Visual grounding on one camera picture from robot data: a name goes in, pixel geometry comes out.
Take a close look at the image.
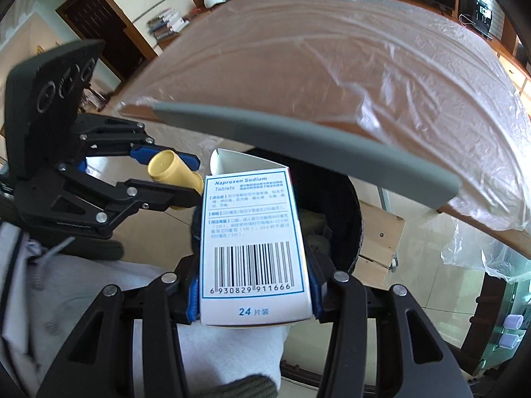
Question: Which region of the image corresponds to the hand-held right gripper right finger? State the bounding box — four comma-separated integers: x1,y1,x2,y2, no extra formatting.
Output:
307,253,474,398

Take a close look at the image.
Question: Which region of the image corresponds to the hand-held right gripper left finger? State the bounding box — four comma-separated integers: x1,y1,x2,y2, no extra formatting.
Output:
35,255,204,398

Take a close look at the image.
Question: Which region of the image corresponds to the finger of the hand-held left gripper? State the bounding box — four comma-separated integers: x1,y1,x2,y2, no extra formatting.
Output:
54,164,205,233
77,113,201,171

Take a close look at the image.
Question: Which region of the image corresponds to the yellow plastic cup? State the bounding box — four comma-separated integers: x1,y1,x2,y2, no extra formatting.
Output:
147,150,204,211

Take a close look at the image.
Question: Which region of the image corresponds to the white and blue medicine box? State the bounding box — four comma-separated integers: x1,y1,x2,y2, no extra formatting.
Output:
199,148,314,327

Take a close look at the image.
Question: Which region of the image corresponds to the white cloth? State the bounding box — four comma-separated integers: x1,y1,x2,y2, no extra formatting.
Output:
176,321,288,384

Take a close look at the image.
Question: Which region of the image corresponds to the olive knitted cloth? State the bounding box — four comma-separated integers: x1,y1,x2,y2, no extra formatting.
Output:
216,375,283,398

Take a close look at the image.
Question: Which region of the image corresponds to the dark wooden door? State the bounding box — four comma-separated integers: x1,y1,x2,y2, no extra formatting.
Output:
56,0,148,81

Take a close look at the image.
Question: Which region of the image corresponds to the person's grey hoodie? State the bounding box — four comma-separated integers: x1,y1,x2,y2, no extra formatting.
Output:
0,220,167,398

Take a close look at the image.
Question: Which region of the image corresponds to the stack of books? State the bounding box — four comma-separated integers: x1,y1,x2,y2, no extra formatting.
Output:
146,8,190,42

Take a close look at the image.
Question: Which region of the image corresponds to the grey foam edge strip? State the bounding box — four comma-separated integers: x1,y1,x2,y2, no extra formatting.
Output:
153,100,462,209

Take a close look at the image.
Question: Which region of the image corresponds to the black coffee machine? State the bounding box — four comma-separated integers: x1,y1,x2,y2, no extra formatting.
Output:
460,0,495,39

